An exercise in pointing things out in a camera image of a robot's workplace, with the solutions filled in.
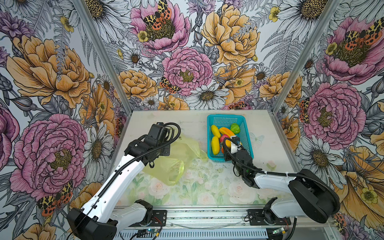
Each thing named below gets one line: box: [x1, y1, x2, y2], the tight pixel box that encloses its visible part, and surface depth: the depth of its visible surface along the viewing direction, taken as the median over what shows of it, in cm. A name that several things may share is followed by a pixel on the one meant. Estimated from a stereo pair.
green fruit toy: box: [230, 123, 241, 134], surface depth 107 cm
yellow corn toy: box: [211, 125, 221, 138], surface depth 107 cm
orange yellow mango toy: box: [219, 127, 236, 138], surface depth 107 cm
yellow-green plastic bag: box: [143, 134, 209, 186], surface depth 78 cm
